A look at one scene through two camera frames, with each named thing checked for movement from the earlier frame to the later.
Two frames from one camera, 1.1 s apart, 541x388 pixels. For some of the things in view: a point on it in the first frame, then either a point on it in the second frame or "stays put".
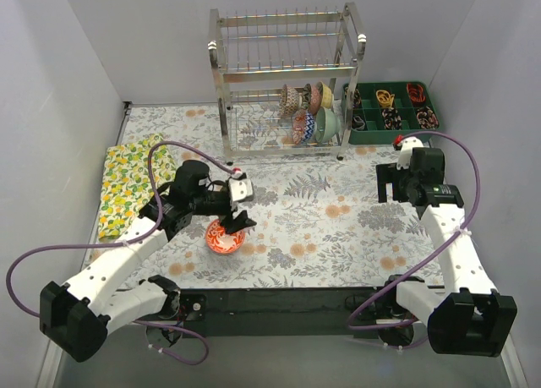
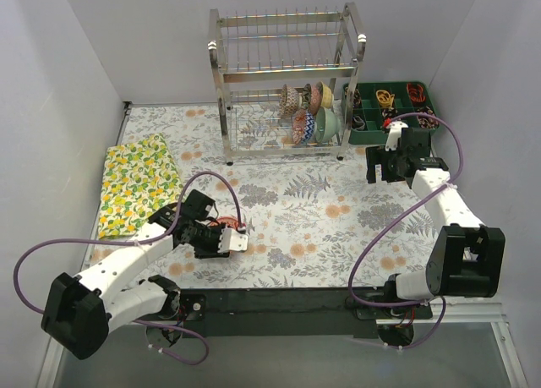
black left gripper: [232, 215] → [213, 243]
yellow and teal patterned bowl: [327, 95] stays put
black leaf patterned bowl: [306, 95] stays put
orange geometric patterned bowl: [297, 125] stays put
